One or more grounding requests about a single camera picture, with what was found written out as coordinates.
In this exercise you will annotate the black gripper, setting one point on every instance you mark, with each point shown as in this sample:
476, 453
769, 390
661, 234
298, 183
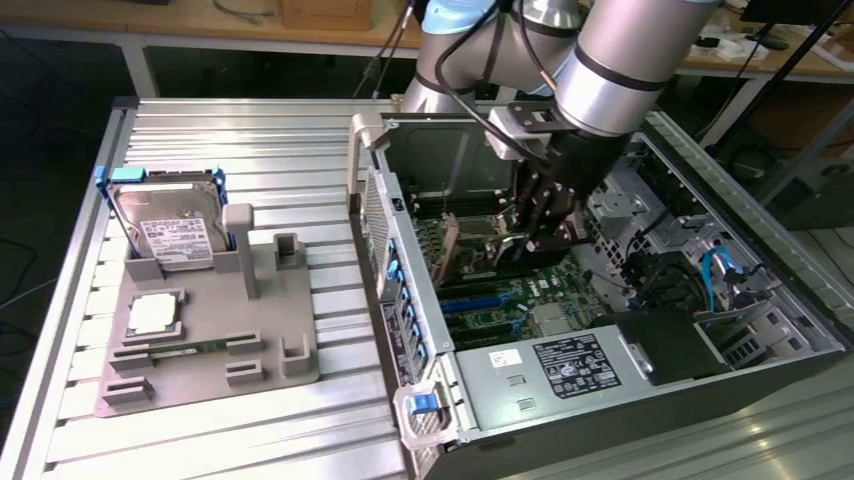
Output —
587, 160

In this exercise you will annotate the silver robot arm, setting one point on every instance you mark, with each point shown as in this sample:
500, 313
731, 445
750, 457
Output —
621, 60

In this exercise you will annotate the blue expansion slot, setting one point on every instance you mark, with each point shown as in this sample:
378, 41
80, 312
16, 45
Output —
467, 303

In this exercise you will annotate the metal disk bay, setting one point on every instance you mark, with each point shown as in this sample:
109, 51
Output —
621, 215

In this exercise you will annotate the green motherboard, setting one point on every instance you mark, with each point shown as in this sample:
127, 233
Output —
494, 300

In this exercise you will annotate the silver chipset heatsink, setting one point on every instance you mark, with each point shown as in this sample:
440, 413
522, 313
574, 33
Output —
551, 322

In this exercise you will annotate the wooden desk with white items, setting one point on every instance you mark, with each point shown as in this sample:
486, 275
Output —
801, 62

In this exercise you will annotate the black plastic shroud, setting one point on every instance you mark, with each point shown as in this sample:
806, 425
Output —
667, 345

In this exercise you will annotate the grey power supply unit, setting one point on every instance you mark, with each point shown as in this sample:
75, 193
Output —
534, 395

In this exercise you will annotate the open black PC case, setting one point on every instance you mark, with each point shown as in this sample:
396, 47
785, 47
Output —
667, 415

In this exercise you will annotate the hard disk with blue carrier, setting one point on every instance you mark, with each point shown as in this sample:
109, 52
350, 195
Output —
174, 225

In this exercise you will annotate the grey plastic parts rack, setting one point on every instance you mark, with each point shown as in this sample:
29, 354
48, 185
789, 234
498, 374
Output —
220, 320

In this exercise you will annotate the long wooden desk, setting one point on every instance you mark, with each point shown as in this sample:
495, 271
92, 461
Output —
200, 25

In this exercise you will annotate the green RAM stick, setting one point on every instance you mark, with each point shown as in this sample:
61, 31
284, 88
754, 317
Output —
187, 347

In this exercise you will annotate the silver CPU chip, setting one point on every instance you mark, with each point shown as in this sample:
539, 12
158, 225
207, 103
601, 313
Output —
154, 312

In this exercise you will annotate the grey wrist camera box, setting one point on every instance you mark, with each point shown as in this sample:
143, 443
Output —
523, 122

